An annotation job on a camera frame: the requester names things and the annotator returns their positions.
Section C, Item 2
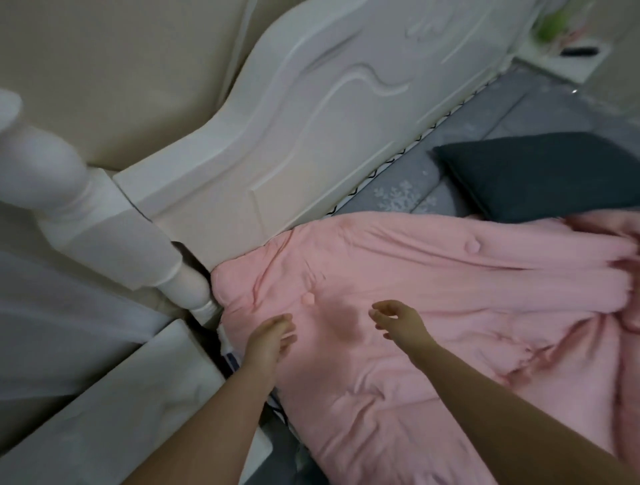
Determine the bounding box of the person's left hand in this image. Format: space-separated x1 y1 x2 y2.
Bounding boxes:
241 314 298 388

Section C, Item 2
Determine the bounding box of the white turned bedpost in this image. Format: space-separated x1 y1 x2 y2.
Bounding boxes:
0 89 223 328

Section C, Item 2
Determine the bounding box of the grey snowflake bed sheet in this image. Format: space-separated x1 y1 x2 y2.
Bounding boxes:
327 62 640 221

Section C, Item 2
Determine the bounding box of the white carved headboard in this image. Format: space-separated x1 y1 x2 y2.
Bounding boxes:
112 0 543 273

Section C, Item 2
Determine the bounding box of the dark grey pillow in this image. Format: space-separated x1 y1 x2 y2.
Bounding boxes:
432 131 640 224

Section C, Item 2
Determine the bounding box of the white sheer curtain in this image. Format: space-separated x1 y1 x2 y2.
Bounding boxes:
0 247 168 403

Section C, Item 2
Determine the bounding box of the person's right forearm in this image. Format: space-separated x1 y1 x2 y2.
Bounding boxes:
406 340 640 485

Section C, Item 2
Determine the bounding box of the person's left forearm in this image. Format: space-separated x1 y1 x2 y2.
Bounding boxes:
121 361 277 485

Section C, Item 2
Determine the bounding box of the green bottle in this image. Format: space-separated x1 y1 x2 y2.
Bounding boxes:
535 0 576 43

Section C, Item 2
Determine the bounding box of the person's right hand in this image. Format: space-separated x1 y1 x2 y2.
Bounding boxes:
368 300 437 355

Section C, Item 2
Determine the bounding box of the pink quilted blanket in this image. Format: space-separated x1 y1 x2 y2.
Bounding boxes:
210 209 640 485

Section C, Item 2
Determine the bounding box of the white bedside table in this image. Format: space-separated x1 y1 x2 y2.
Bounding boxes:
517 32 613 85

